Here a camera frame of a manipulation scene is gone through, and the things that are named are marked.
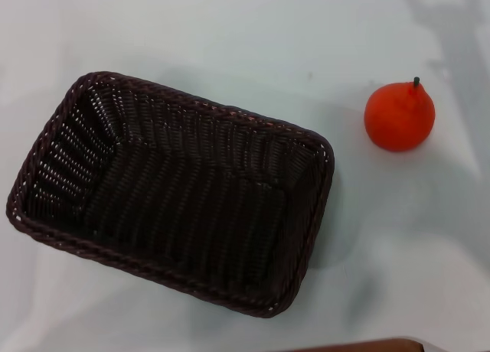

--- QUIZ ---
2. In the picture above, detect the black woven rectangular basket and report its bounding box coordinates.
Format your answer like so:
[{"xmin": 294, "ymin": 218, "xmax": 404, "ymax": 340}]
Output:
[{"xmin": 5, "ymin": 70, "xmax": 335, "ymax": 319}]

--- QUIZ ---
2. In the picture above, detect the orange-red pear-shaped toy fruit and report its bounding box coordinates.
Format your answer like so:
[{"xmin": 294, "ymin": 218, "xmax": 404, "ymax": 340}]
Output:
[{"xmin": 364, "ymin": 76, "xmax": 436, "ymax": 153}]

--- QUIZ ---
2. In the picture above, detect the brown rounded panel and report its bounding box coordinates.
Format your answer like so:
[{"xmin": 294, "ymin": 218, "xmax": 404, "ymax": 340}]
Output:
[{"xmin": 287, "ymin": 337, "xmax": 425, "ymax": 352}]

